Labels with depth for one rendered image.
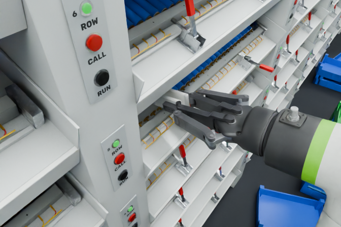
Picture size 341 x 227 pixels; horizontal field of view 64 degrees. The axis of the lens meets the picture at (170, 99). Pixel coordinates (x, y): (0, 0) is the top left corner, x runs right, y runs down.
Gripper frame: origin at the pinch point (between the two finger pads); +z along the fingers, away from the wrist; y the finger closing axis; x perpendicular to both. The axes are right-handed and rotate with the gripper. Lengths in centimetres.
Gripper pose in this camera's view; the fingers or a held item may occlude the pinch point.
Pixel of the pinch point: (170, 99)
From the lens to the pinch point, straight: 53.4
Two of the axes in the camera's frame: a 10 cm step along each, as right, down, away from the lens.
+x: 1.4, 8.0, 5.8
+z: -7.8, -2.7, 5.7
